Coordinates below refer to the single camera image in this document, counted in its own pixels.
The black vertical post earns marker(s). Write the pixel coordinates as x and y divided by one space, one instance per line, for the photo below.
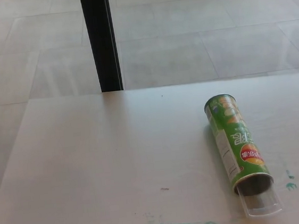
101 39

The green chips can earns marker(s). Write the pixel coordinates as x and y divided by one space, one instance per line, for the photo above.
229 133

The clear plastic chips tray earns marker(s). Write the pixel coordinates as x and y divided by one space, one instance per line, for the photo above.
263 203

